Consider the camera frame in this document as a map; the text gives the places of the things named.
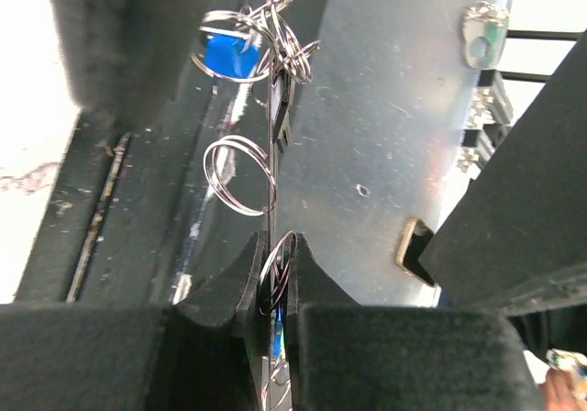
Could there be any blue key tag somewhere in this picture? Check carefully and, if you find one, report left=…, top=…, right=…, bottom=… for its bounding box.
left=205, top=35, right=260, bottom=79

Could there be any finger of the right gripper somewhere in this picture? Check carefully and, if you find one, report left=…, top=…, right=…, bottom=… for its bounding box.
left=43, top=0, right=340, bottom=130
left=420, top=39, right=586, bottom=313

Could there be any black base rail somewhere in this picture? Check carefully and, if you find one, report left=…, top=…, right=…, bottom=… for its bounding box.
left=16, top=64, right=267, bottom=305

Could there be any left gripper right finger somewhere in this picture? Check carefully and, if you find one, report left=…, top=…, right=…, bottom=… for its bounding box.
left=286, top=235, right=543, bottom=410

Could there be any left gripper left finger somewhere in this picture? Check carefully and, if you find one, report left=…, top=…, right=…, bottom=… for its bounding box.
left=1, top=232, right=266, bottom=410

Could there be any metal split ring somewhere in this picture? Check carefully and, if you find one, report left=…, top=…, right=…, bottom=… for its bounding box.
left=202, top=134, right=279, bottom=217

